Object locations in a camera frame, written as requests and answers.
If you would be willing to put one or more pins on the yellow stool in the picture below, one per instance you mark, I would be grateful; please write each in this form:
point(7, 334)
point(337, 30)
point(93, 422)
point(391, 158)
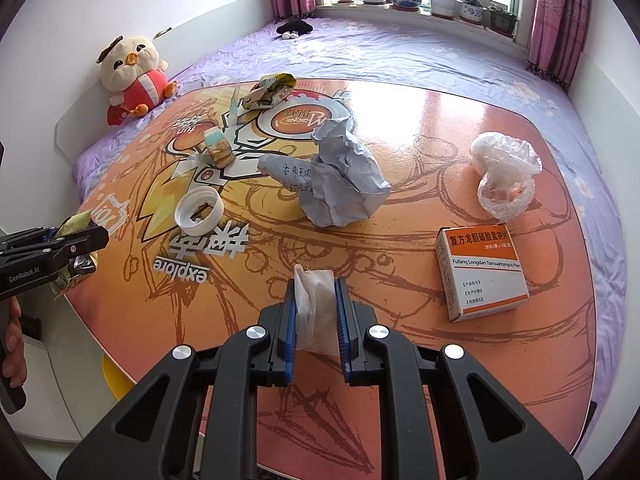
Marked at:
point(115, 377)

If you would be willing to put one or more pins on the yellow snack bag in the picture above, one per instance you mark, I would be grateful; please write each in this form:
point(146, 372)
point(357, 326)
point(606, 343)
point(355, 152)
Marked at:
point(272, 87)

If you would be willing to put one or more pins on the dark plant pot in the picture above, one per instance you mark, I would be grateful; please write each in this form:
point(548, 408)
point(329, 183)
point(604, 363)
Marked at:
point(502, 22)

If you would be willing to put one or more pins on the person's left hand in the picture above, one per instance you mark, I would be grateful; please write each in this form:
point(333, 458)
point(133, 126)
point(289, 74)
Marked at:
point(14, 345)

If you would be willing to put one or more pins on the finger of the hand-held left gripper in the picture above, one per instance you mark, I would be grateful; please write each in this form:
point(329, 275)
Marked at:
point(80, 245)
point(30, 237)

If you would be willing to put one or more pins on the white round lid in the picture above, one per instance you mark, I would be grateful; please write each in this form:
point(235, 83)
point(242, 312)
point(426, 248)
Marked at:
point(213, 210)

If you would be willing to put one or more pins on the silver wrapper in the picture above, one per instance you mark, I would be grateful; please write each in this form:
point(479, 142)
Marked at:
point(345, 170)

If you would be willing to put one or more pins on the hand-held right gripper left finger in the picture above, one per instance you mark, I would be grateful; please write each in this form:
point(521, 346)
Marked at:
point(288, 332)

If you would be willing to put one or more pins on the black plush toy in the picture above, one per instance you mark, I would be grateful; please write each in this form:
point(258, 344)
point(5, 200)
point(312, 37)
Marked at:
point(295, 26)

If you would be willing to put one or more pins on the clear plastic wrapper strip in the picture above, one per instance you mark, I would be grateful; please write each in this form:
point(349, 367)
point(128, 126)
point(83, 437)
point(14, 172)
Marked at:
point(235, 105)

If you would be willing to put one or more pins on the white windowsill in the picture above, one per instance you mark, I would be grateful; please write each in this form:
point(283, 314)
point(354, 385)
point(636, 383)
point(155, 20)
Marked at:
point(350, 10)

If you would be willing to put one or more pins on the olive foil snack wrapper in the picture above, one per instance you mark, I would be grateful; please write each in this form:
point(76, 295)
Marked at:
point(80, 269)

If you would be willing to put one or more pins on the tall white plant pot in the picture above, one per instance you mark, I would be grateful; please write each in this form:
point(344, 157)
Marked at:
point(443, 2)

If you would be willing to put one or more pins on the white tissue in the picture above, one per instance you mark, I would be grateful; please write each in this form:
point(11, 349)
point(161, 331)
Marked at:
point(316, 310)

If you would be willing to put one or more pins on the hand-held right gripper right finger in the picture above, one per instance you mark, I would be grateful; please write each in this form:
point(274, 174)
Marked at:
point(345, 332)

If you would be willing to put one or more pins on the chick plush toy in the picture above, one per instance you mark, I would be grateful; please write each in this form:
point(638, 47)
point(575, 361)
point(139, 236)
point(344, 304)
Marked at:
point(132, 67)

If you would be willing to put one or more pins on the small green white packet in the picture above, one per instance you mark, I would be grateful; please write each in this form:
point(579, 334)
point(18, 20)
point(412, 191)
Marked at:
point(218, 147)

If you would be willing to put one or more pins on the purple floral bed sheet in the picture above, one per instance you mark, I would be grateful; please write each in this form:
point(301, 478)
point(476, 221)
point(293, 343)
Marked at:
point(400, 55)

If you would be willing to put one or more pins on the small blue white plant pot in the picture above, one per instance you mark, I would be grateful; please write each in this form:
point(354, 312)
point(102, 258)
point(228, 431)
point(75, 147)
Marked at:
point(471, 11)

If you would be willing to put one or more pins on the clear crumpled plastic bag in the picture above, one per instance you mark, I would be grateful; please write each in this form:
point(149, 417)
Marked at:
point(500, 160)

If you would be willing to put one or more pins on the white orange medicine box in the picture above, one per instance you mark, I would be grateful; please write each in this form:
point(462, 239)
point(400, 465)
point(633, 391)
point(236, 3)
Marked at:
point(480, 280)

